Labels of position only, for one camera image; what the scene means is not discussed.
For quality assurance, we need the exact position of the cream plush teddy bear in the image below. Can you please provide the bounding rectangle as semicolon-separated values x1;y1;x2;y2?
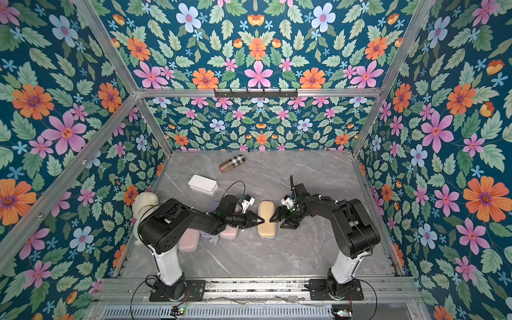
132;192;160;245

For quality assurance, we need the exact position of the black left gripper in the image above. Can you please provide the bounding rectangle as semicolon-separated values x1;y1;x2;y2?
225;212;265;230

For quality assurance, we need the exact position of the closed white umbrella case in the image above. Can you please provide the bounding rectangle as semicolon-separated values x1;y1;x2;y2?
188;175;219;196

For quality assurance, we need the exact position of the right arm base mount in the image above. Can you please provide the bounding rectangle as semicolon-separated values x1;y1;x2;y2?
304;275;364;301

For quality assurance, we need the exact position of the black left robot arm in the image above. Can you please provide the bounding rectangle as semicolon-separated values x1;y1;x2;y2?
132;193;265;288

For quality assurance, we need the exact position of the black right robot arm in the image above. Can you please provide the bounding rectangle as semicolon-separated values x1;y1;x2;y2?
269;183;381;285

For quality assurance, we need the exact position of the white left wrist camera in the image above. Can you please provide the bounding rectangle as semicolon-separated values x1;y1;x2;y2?
241;195;255;214

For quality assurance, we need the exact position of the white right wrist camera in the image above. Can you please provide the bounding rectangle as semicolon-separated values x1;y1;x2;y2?
281;195;295;210

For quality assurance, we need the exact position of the metal hook rail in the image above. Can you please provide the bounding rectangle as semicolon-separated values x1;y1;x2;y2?
213;89;299;99

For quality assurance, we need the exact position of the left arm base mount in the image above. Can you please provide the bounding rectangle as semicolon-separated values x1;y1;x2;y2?
145;275;206;302

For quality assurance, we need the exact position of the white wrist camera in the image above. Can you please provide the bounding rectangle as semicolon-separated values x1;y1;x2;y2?
241;195;255;214
281;195;295;210

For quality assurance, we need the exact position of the pink-edged grey case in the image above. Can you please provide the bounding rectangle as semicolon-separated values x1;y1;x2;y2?
219;225;239;240

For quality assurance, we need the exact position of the white ventilation grille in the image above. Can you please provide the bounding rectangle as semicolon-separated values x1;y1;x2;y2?
100;305;333;319

